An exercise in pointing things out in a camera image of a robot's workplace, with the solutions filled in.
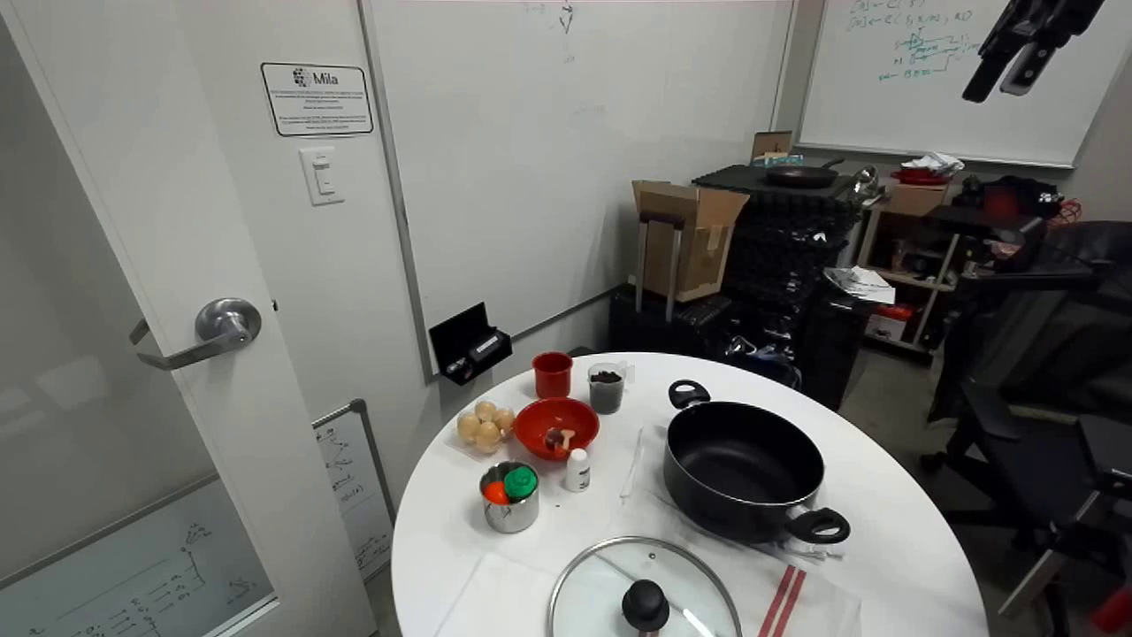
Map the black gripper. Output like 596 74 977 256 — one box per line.
962 0 1102 104

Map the glass lid with black knob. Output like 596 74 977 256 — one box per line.
543 533 744 637

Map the black cooking pot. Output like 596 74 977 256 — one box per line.
660 379 852 545

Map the wooden shelf with clutter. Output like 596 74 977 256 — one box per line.
856 155 1060 358

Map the black stacked equipment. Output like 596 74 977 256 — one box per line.
698 168 868 406

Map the cardboard box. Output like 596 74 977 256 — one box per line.
634 179 745 306

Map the black office chair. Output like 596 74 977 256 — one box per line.
924 221 1132 621

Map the clear cup with dark contents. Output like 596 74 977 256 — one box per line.
587 367 625 415

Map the red mug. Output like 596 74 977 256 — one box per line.
529 350 572 399

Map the white towel with red stripes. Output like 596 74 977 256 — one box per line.
673 523 863 637

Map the red bowl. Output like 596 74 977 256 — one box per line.
512 398 600 461

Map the small white bottle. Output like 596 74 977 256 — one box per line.
563 448 589 493

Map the black open case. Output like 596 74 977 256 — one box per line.
429 306 512 385

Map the cluster of beige balls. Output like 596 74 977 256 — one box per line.
457 399 512 457

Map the metal tin with coloured items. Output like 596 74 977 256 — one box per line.
477 461 540 533

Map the small leaning whiteboard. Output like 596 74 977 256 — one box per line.
310 399 397 580

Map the wall whiteboard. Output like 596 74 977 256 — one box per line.
799 0 1132 171

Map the white light switch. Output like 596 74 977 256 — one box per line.
299 149 343 207

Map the wall sign plate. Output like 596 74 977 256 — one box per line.
259 60 374 138

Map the silver door handle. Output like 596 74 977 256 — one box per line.
128 296 260 373

